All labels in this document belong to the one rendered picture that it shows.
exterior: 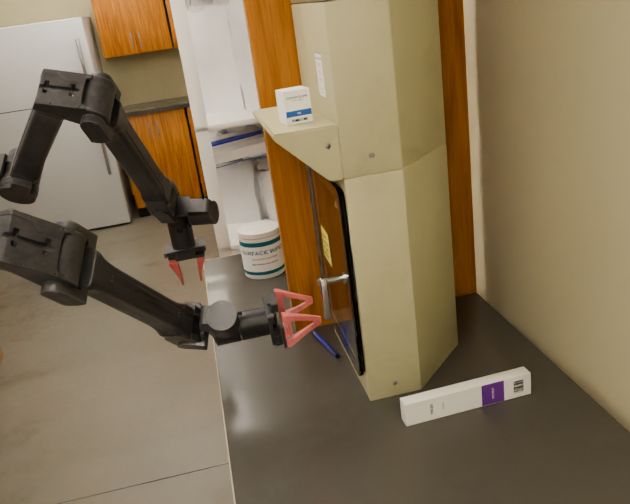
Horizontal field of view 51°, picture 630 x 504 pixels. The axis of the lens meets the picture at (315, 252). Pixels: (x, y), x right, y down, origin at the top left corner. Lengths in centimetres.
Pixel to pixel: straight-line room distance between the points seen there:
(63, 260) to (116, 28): 544
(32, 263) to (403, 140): 66
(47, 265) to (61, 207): 534
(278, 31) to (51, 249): 76
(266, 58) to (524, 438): 93
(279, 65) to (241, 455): 82
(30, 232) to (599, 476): 95
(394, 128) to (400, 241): 21
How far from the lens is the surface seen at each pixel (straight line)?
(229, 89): 255
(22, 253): 97
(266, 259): 201
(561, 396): 141
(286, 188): 157
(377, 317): 131
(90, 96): 127
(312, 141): 117
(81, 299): 102
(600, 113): 125
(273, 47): 152
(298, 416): 138
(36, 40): 611
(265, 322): 129
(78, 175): 622
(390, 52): 119
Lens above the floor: 172
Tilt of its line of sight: 21 degrees down
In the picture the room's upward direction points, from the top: 8 degrees counter-clockwise
